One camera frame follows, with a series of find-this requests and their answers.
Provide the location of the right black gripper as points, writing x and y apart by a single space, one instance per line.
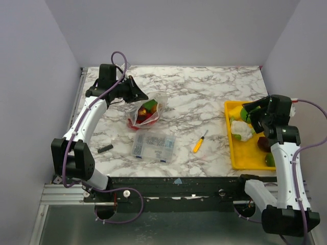
259 115

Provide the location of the yellow handle screwdriver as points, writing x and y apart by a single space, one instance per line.
199 143

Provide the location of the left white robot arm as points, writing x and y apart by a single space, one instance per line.
72 157

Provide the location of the yellow plastic tray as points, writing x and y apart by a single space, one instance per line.
244 155

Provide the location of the red bell pepper toy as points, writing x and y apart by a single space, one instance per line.
143 125

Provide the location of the clear screw organizer box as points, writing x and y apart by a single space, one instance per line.
156 146

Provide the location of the large green pepper toy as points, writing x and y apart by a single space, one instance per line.
151 106

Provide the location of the white cauliflower toy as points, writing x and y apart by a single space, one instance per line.
240 130

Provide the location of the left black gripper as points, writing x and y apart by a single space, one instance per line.
136 93

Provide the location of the clear zip top bag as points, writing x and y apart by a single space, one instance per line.
160 97

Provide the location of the green yellow lemon toy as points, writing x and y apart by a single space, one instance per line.
269 160

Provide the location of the black toothed plastic part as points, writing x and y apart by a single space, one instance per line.
105 148

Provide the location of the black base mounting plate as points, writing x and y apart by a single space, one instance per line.
178 194

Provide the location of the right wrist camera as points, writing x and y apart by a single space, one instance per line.
293 109

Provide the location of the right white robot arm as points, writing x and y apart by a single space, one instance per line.
290 213

